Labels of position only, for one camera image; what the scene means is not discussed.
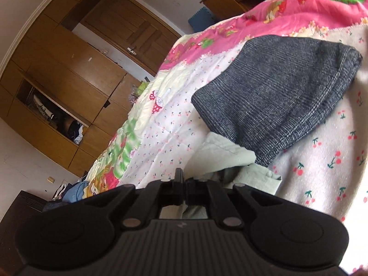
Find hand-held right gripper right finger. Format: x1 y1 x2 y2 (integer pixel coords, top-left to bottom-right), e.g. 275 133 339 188
185 178 285 227

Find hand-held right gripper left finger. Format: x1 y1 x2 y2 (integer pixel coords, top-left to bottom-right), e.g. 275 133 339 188
86 168 184 228

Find light green pants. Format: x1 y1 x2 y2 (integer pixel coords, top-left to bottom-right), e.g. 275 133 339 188
184 132 284 219

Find dark grey knit pants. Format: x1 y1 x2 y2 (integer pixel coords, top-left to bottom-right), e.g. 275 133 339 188
191 34 363 167

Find pink cartoon quilt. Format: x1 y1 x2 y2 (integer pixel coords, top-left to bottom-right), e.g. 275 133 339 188
83 0 368 199

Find blue cloth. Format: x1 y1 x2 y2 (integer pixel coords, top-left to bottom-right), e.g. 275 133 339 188
62 181 89 203

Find navy quilted jacket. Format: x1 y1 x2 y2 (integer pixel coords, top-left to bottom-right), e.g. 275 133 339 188
43 201 66 213

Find clothes pile in wardrobe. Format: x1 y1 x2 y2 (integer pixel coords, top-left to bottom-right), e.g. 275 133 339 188
32 93 87 146

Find cherry print bed sheet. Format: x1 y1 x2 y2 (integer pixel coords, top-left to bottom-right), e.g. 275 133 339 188
270 24 368 222

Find wooden wardrobe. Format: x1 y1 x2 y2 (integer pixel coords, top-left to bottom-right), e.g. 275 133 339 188
0 0 184 179

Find dark wooden cabinet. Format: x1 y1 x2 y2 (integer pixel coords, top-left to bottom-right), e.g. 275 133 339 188
0 190 46 276

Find wooden door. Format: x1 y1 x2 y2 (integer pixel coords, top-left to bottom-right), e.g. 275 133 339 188
80 0 181 77

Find blue foam mat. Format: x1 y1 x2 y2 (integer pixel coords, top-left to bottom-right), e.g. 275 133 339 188
188 6 220 32

